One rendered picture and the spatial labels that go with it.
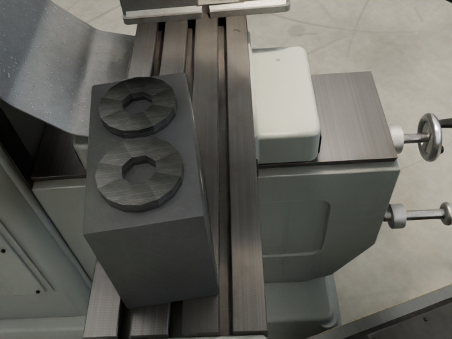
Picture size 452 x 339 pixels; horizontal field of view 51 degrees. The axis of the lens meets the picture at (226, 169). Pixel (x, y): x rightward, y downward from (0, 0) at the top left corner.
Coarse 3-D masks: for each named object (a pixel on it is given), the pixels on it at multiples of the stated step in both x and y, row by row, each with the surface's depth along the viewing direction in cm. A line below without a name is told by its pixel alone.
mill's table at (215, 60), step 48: (144, 48) 94; (192, 48) 96; (240, 48) 91; (192, 96) 84; (240, 96) 83; (240, 144) 76; (240, 192) 70; (240, 240) 65; (96, 288) 62; (240, 288) 61; (96, 336) 58; (144, 336) 59; (192, 336) 59; (240, 336) 58
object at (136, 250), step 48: (96, 96) 58; (144, 96) 57; (96, 144) 53; (144, 144) 51; (192, 144) 52; (96, 192) 49; (144, 192) 47; (192, 192) 48; (96, 240) 47; (144, 240) 48; (192, 240) 49; (144, 288) 56; (192, 288) 58
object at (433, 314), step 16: (432, 304) 95; (448, 304) 93; (400, 320) 92; (416, 320) 92; (432, 320) 91; (448, 320) 91; (352, 336) 92; (368, 336) 90; (384, 336) 90; (400, 336) 90; (416, 336) 90; (432, 336) 90; (448, 336) 89
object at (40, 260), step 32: (0, 128) 91; (32, 128) 105; (0, 160) 92; (32, 160) 103; (0, 192) 96; (0, 224) 102; (32, 224) 107; (0, 256) 112; (32, 256) 114; (64, 256) 121; (0, 288) 124; (32, 288) 124; (64, 288) 127
